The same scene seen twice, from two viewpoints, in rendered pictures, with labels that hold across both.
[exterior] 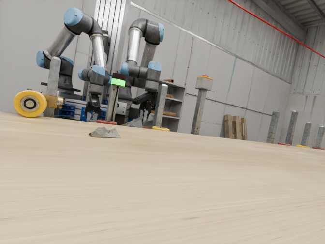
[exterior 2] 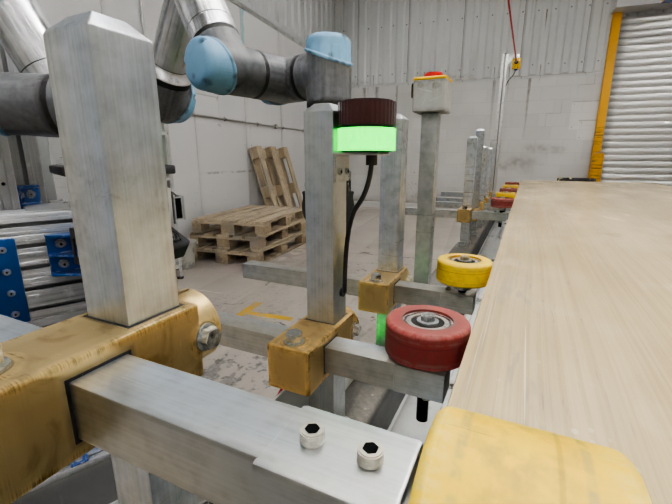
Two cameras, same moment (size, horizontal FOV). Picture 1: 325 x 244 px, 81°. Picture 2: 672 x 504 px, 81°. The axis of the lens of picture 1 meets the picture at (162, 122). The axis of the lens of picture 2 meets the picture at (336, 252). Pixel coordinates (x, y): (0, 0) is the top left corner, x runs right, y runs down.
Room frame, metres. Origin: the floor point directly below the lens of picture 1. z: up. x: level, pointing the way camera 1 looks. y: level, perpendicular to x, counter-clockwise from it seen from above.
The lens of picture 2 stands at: (0.54, 0.50, 1.06)
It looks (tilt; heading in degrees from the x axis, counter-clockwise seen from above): 14 degrees down; 324
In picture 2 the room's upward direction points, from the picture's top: straight up
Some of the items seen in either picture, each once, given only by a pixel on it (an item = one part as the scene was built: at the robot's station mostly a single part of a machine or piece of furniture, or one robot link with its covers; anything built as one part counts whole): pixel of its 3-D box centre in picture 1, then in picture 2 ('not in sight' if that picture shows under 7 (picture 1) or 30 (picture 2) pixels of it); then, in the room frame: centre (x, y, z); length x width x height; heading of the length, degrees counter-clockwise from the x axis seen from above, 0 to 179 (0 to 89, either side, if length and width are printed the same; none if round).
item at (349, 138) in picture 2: (118, 82); (366, 139); (0.86, 0.23, 1.08); 0.06 x 0.06 x 0.02
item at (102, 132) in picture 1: (104, 130); not in sight; (0.48, 0.14, 0.91); 0.09 x 0.07 x 0.02; 143
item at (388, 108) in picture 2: (119, 77); (367, 114); (0.86, 0.23, 1.10); 0.06 x 0.06 x 0.02
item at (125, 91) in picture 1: (123, 91); not in sight; (1.62, 0.37, 1.09); 0.15 x 0.15 x 0.10
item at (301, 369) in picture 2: not in sight; (320, 343); (0.89, 0.27, 0.85); 0.14 x 0.06 x 0.05; 118
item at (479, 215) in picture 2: not in sight; (447, 213); (1.54, -0.79, 0.83); 0.44 x 0.03 x 0.04; 28
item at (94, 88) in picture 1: (95, 88); not in sight; (1.15, 0.43, 1.05); 0.08 x 0.08 x 0.05
